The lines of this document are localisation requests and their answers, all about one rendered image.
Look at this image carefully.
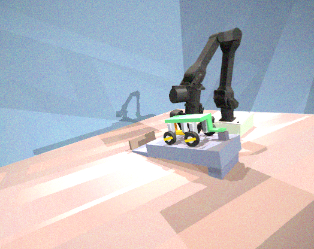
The yellow wedge chock with orange handle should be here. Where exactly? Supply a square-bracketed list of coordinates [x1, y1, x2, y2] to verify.
[174, 123, 185, 135]

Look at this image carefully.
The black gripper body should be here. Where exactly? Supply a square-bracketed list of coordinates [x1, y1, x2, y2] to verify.
[170, 101, 215, 123]

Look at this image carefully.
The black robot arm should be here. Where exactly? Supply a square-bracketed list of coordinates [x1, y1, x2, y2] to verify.
[169, 28, 242, 122]

